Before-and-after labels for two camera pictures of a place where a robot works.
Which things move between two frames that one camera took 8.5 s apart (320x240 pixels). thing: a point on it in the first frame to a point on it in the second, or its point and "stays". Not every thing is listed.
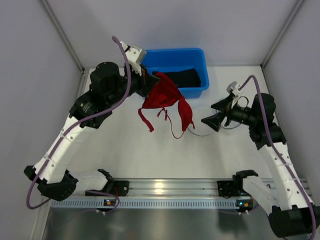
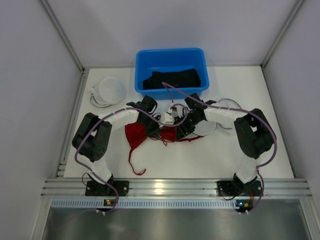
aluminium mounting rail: (149, 187) stays
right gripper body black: (227, 113) to (182, 131)
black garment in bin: (184, 78) stays
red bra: (163, 94) to (135, 133)
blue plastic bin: (158, 60) stays
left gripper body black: (144, 81) to (153, 130)
